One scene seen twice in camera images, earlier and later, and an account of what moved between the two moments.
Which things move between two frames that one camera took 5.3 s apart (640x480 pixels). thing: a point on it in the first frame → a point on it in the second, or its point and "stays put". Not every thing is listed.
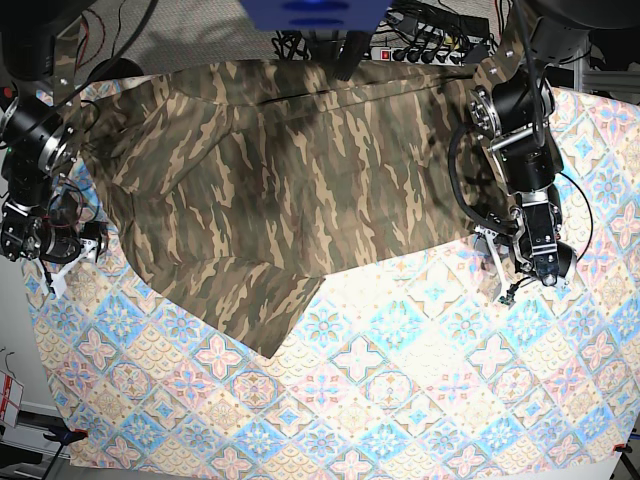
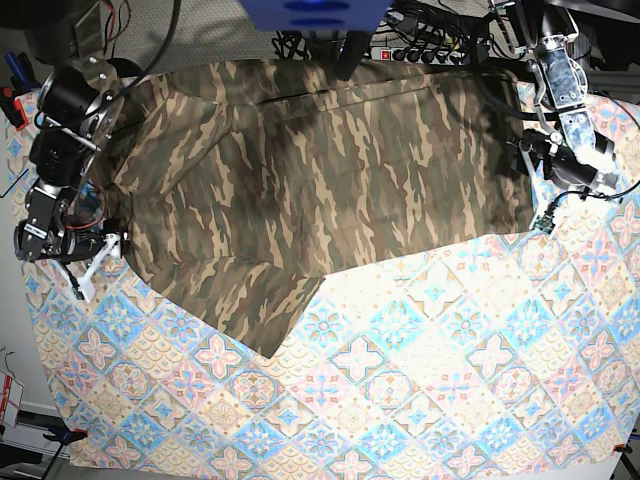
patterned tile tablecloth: [419, 366] stays put
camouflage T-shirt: [237, 187] stays put
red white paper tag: [11, 393] stays put
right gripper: [509, 224] → [560, 162]
